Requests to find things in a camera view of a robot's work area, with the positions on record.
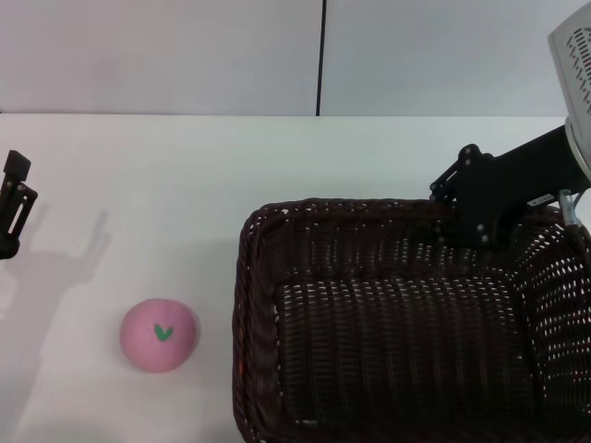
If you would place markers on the dark brown woven basket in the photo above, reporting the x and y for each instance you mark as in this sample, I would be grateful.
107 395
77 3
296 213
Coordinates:
397 332

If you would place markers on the pink peach toy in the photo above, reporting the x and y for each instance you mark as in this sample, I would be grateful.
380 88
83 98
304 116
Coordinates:
148 346

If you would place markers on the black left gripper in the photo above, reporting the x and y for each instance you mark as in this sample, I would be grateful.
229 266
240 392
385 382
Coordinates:
5 251

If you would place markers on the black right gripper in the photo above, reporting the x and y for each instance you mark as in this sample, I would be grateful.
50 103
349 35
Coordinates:
517 180

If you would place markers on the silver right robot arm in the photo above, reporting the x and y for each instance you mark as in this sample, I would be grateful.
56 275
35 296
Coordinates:
577 55

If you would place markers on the black vertical wall strip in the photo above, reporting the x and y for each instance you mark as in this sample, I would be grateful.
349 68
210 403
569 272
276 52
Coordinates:
320 55

